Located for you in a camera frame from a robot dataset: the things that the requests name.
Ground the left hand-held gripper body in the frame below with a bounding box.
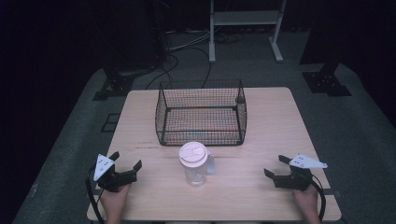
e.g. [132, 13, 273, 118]
[92, 153, 138, 193]

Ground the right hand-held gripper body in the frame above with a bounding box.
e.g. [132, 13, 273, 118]
[274, 153, 328, 191]

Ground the clear cup with white lid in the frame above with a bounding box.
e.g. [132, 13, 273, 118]
[178, 141, 216, 188]

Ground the black wire mesh basket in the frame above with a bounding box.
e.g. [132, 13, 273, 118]
[154, 79, 248, 147]

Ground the person's left hand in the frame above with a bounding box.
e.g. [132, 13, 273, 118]
[99, 184, 132, 217]

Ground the person's right hand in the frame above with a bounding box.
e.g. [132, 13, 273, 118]
[292, 185, 320, 217]

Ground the black metal stand base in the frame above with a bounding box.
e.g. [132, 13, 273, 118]
[92, 65, 135, 102]
[299, 55, 353, 97]

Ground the black square floor frame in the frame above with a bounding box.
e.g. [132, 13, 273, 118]
[100, 113, 121, 133]

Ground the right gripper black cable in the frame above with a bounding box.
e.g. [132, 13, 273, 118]
[310, 175, 327, 222]

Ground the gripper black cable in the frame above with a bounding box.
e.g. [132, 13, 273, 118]
[85, 166, 106, 224]
[310, 175, 327, 222]

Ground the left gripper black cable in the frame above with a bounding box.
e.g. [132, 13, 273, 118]
[85, 166, 106, 224]

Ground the black floor cable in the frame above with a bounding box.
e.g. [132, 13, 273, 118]
[186, 46, 213, 90]
[144, 53, 180, 91]

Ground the grey floor cable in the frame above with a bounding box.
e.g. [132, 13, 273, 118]
[167, 28, 214, 53]

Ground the white metal desk frame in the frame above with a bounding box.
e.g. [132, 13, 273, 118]
[208, 0, 288, 64]

